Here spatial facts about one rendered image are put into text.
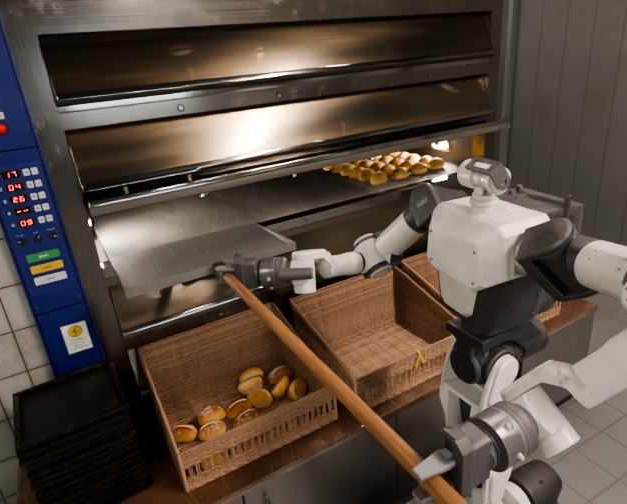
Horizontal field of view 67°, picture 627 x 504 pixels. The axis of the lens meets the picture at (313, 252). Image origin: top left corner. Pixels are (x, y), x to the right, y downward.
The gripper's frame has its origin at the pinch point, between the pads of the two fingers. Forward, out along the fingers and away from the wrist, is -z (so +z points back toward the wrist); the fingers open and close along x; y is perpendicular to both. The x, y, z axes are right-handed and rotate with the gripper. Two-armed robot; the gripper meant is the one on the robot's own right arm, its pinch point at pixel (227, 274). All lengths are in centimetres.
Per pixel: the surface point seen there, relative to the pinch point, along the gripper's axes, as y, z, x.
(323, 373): 48, 33, 1
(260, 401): -11, 0, -57
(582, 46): -246, 193, 46
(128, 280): -0.9, -32.0, -1.1
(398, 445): 67, 46, 0
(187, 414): -8, -28, -60
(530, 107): -276, 172, 4
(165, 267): -9.7, -23.5, -1.2
